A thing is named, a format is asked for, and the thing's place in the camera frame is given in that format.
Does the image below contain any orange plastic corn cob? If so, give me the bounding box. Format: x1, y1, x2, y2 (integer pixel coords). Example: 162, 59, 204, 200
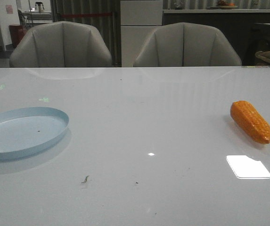
230, 100, 270, 145

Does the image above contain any light blue round plate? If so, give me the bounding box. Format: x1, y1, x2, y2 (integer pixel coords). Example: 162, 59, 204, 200
0, 107, 69, 161

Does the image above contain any right beige upholstered chair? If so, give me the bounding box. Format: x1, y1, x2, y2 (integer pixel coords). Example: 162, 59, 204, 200
133, 22, 242, 67

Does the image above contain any beige upholstered chair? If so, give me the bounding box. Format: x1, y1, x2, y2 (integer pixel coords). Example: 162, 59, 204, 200
9, 21, 112, 68
133, 22, 242, 67

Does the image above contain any white cabinet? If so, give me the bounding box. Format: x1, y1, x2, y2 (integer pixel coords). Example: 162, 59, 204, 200
120, 0, 163, 67

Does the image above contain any red barrier belt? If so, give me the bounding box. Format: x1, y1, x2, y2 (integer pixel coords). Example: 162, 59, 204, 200
60, 12, 113, 18

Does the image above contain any left beige upholstered chair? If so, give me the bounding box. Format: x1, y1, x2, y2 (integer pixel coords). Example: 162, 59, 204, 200
9, 21, 112, 68

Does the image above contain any fruit bowl on counter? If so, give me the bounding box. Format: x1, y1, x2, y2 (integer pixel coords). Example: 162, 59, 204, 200
216, 0, 237, 9

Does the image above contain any red bin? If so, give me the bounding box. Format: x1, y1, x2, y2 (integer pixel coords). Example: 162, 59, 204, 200
9, 24, 24, 48

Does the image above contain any dark counter with light top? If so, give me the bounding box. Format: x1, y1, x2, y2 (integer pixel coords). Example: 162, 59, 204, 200
163, 9, 270, 65

